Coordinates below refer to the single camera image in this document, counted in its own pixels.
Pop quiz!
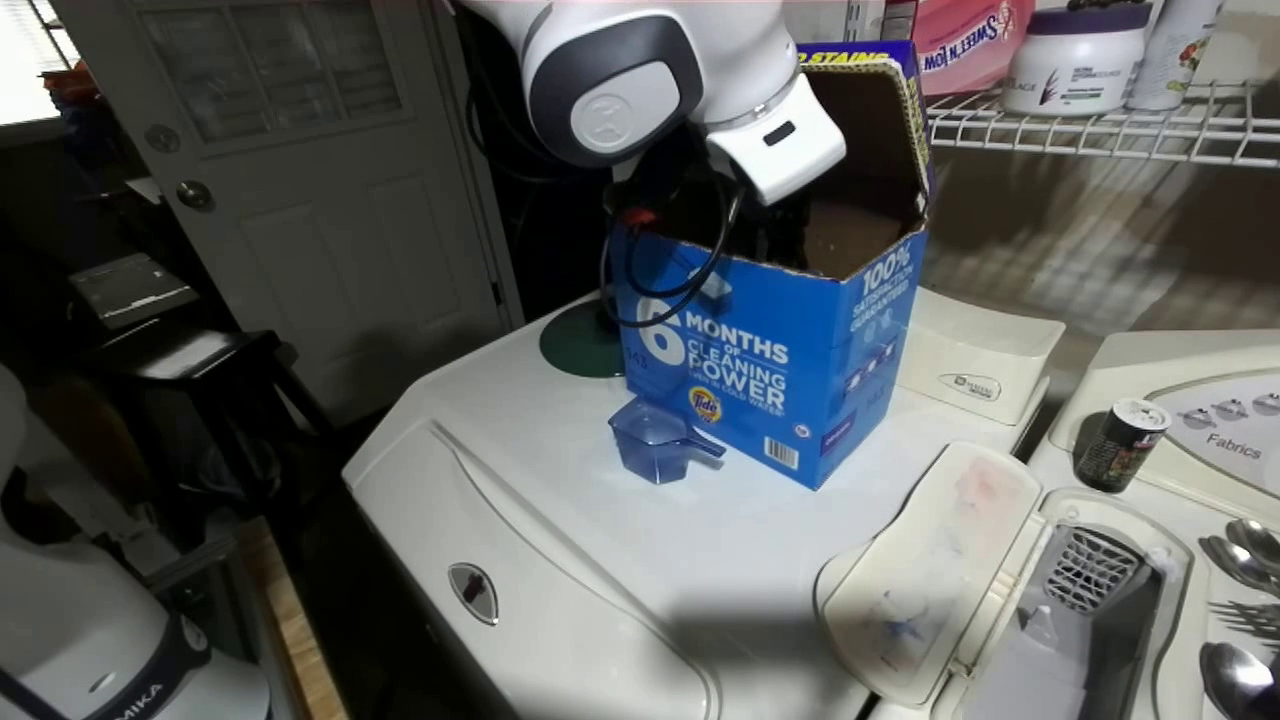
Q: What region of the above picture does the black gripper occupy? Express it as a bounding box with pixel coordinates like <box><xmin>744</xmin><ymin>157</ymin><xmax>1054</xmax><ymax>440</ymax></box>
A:
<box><xmin>725</xmin><ymin>166</ymin><xmax>811</xmax><ymax>271</ymax></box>

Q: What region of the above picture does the blue cardboard detergent box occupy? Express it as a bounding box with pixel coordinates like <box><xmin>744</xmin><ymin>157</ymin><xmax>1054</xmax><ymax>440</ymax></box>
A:
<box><xmin>606</xmin><ymin>37</ymin><xmax>932</xmax><ymax>492</ymax></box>

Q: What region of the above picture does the dark green round disc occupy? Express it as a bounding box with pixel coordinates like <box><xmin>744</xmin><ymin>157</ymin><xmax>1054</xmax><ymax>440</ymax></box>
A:
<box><xmin>538</xmin><ymin>294</ymin><xmax>628</xmax><ymax>381</ymax></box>

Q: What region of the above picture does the dark blue measuring cup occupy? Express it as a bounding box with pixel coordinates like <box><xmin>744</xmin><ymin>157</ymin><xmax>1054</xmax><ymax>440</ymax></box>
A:
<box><xmin>606</xmin><ymin>395</ymin><xmax>732</xmax><ymax>490</ymax></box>

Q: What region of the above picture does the pink cardboard box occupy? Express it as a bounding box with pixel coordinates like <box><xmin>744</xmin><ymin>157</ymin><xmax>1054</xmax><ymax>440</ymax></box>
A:
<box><xmin>913</xmin><ymin>0</ymin><xmax>1041</xmax><ymax>100</ymax></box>

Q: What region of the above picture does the white tub purple lid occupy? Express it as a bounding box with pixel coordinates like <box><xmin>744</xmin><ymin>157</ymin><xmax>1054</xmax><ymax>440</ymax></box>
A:
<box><xmin>1002</xmin><ymin>0</ymin><xmax>1156</xmax><ymax>121</ymax></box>

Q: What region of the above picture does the cream dryer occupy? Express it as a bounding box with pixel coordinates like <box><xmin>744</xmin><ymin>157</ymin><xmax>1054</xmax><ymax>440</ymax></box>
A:
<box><xmin>811</xmin><ymin>327</ymin><xmax>1280</xmax><ymax>720</ymax></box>

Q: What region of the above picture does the dark glass jar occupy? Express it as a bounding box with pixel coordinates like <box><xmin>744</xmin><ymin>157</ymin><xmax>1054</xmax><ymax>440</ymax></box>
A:
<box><xmin>1070</xmin><ymin>395</ymin><xmax>1178</xmax><ymax>498</ymax></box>

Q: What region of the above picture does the tall white bottle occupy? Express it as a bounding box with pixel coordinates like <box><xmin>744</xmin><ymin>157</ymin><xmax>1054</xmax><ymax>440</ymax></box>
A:
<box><xmin>1126</xmin><ymin>0</ymin><xmax>1227</xmax><ymax>115</ymax></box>

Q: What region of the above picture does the white washing machine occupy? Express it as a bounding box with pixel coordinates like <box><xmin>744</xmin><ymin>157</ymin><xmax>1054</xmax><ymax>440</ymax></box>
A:
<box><xmin>341</xmin><ymin>283</ymin><xmax>1073</xmax><ymax>720</ymax></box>

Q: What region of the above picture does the grey lint screen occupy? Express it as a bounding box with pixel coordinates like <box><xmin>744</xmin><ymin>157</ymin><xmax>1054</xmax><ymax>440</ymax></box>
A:
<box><xmin>1036</xmin><ymin>519</ymin><xmax>1151</xmax><ymax>617</ymax></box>

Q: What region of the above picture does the metal spoon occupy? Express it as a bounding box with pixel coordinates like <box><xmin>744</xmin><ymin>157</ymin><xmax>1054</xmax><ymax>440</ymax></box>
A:
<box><xmin>1195</xmin><ymin>637</ymin><xmax>1280</xmax><ymax>720</ymax></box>
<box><xmin>1195</xmin><ymin>534</ymin><xmax>1280</xmax><ymax>596</ymax></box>
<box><xmin>1221</xmin><ymin>516</ymin><xmax>1280</xmax><ymax>564</ymax></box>

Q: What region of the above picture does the black stand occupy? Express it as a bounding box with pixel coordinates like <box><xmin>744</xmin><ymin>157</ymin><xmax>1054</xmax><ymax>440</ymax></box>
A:
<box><xmin>0</xmin><ymin>315</ymin><xmax>335</xmax><ymax>564</ymax></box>

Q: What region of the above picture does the metal fork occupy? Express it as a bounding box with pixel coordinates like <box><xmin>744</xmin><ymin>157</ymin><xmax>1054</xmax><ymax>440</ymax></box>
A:
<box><xmin>1205</xmin><ymin>596</ymin><xmax>1280</xmax><ymax>650</ymax></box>

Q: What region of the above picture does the flat black device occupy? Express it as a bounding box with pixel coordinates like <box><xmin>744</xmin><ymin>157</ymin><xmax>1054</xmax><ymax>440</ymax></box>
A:
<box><xmin>71</xmin><ymin>254</ymin><xmax>201</xmax><ymax>338</ymax></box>

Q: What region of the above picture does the white wire shelf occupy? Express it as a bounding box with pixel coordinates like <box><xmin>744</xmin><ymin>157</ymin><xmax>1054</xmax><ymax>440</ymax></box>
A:
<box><xmin>924</xmin><ymin>83</ymin><xmax>1280</xmax><ymax>172</ymax></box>

